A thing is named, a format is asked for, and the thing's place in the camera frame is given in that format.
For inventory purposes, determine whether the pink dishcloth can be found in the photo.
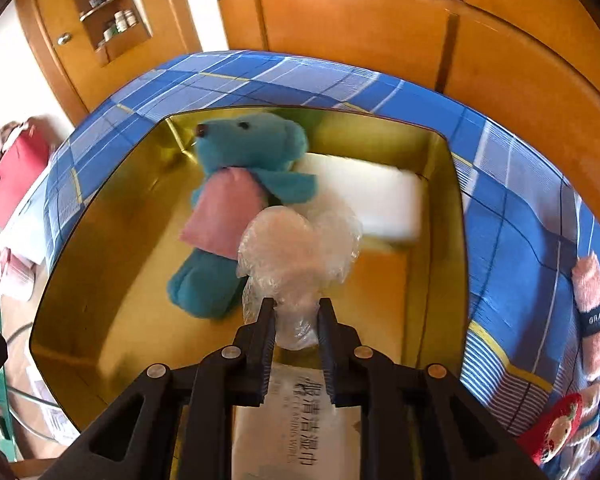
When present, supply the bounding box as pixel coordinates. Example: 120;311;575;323
571;252;600;382

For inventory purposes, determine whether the red santa doll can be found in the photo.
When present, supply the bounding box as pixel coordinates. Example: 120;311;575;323
516;392;583;466

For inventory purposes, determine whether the gold tin box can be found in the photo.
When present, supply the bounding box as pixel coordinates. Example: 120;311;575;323
31;108;469;479

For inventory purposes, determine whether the blue plaid bedsheet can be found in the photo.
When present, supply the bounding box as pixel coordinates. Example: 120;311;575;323
32;51;600;435

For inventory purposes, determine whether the clear plastic ball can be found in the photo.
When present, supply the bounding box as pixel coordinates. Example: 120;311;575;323
237;198;363;351

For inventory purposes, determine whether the blue plush bear toy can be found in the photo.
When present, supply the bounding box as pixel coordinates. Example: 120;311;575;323
166;113;317;318

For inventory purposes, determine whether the wooden wardrobe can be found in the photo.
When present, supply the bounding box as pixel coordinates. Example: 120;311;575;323
219;0;600;220

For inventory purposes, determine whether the wooden shelf cabinet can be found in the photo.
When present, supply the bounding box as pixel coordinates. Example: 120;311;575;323
15;0;201;125

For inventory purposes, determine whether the white wet wipes pack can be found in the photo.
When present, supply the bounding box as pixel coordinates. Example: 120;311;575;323
232;364;361;479

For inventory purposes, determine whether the red bag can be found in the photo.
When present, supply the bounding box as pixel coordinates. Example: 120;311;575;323
0;122;50;229

